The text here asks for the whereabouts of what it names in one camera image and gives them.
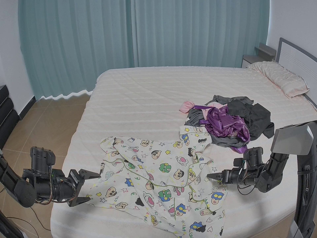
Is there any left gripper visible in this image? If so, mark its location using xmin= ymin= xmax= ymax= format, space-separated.
xmin=53 ymin=169 xmax=102 ymax=208

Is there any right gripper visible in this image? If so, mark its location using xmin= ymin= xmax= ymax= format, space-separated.
xmin=222 ymin=169 xmax=240 ymax=184

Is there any white printed pyjama top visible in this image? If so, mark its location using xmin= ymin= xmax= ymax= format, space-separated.
xmin=89 ymin=125 xmax=229 ymax=238

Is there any pile of clothes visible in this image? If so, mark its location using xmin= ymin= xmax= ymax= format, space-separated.
xmin=179 ymin=95 xmax=275 ymax=155

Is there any bed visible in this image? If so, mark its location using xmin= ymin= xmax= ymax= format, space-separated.
xmin=50 ymin=37 xmax=317 ymax=238

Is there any black chest of drawers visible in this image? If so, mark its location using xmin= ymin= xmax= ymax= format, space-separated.
xmin=0 ymin=84 xmax=19 ymax=149

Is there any cream pillow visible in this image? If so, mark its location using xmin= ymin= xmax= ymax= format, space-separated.
xmin=246 ymin=61 xmax=310 ymax=99

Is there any grey white bedside table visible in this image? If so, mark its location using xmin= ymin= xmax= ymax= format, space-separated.
xmin=242 ymin=43 xmax=276 ymax=69

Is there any blue-green curtain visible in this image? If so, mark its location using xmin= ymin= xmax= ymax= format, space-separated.
xmin=130 ymin=0 xmax=270 ymax=69
xmin=18 ymin=0 xmax=135 ymax=100

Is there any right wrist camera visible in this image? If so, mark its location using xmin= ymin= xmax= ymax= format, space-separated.
xmin=233 ymin=158 xmax=248 ymax=169

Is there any black cable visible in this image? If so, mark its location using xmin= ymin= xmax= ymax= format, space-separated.
xmin=0 ymin=187 xmax=52 ymax=238
xmin=236 ymin=181 xmax=256 ymax=196

